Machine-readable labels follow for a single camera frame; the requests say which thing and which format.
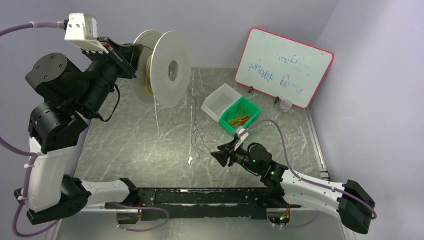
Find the thin white filament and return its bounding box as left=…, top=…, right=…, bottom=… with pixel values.
left=153, top=96, right=160, bottom=137

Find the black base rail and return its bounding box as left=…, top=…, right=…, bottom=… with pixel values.
left=121, top=187, right=287, bottom=221

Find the red and yellow wire bundle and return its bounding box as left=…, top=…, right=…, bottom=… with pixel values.
left=226, top=106, right=253, bottom=128

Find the green plastic bin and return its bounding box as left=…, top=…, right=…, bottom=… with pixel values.
left=218, top=96, right=262, bottom=134

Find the small clear plastic cup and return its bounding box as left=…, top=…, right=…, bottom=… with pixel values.
left=278, top=99, right=293, bottom=114

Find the red framed whiteboard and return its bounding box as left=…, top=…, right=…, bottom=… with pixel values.
left=234, top=27, right=334, bottom=109

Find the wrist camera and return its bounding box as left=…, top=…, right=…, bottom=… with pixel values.
left=235, top=126, right=249, bottom=143
left=64, top=12, right=109, bottom=53

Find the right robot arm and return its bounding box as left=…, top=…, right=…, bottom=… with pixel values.
left=211, top=141, right=376, bottom=234

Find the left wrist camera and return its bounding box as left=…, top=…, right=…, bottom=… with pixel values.
left=64, top=12, right=109, bottom=53

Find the grey perforated spool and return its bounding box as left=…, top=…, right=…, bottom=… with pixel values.
left=130, top=29, right=191, bottom=108

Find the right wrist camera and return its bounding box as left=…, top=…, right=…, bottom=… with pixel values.
left=235, top=126, right=249, bottom=143

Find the clear plastic bin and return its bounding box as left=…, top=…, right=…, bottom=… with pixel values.
left=201, top=83, right=242, bottom=122

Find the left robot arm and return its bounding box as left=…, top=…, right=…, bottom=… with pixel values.
left=14, top=37, right=144, bottom=225

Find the black wire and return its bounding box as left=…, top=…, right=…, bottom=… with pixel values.
left=187, top=86, right=213, bottom=159

